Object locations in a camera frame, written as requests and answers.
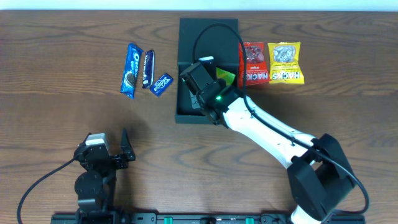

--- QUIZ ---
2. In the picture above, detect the Haribo gummy bag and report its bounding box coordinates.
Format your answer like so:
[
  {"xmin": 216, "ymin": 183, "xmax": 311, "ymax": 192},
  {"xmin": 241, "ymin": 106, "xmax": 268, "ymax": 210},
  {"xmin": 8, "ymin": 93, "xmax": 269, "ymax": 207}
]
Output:
[{"xmin": 216, "ymin": 67, "xmax": 236, "ymax": 85}]

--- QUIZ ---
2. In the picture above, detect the dark purple chocolate bar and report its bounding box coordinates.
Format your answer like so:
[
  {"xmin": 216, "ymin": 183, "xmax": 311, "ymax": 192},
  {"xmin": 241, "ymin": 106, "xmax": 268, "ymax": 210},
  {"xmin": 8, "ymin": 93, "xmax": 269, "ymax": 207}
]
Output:
[{"xmin": 142, "ymin": 50, "xmax": 155, "ymax": 88}]

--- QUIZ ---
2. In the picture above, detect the red Hacks candy bag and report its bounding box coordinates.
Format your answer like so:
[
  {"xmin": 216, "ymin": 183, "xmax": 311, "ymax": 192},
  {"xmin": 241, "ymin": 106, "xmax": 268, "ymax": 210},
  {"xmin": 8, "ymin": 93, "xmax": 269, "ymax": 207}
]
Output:
[{"xmin": 238, "ymin": 42, "xmax": 271, "ymax": 88}]

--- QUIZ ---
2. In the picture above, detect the blue Oreo cookie pack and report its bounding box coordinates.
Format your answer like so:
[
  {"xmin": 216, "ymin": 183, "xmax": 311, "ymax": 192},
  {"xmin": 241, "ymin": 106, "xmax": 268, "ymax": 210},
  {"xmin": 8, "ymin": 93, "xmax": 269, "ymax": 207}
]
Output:
[{"xmin": 120, "ymin": 43, "xmax": 143, "ymax": 99}]

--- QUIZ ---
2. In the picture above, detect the yellow Hacks candy bag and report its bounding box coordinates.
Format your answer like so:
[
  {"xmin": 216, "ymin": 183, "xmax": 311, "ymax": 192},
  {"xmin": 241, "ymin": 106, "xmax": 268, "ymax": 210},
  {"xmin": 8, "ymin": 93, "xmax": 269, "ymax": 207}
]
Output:
[{"xmin": 268, "ymin": 42, "xmax": 305, "ymax": 85}]

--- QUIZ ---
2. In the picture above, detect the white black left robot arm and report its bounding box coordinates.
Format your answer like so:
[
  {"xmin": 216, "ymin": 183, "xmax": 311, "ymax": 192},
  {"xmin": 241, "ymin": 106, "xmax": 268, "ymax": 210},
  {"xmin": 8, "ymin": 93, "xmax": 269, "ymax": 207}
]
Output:
[{"xmin": 74, "ymin": 129, "xmax": 136, "ymax": 223}]

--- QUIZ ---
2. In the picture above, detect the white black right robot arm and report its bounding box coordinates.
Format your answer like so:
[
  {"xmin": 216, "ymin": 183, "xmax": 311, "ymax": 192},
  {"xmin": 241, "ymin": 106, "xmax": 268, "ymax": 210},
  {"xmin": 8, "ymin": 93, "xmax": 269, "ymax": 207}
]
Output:
[{"xmin": 179, "ymin": 62, "xmax": 356, "ymax": 223}]

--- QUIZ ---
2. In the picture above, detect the blue Eclipse mint tin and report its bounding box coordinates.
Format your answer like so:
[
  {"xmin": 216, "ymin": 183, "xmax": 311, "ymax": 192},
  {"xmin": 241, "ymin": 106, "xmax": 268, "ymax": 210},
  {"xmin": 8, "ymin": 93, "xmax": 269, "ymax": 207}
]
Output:
[{"xmin": 150, "ymin": 73, "xmax": 174, "ymax": 97}]

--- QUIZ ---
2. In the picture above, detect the black open gift box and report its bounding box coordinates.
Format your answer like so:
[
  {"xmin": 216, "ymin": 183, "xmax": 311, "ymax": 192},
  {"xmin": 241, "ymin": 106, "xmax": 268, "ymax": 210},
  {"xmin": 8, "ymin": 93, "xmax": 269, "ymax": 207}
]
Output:
[{"xmin": 175, "ymin": 17, "xmax": 239, "ymax": 124}]

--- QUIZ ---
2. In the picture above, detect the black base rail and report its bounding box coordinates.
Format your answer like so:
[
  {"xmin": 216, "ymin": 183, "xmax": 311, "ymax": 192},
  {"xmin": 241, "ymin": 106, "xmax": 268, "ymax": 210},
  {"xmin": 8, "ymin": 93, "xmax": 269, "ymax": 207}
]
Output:
[{"xmin": 50, "ymin": 213, "xmax": 366, "ymax": 224}]

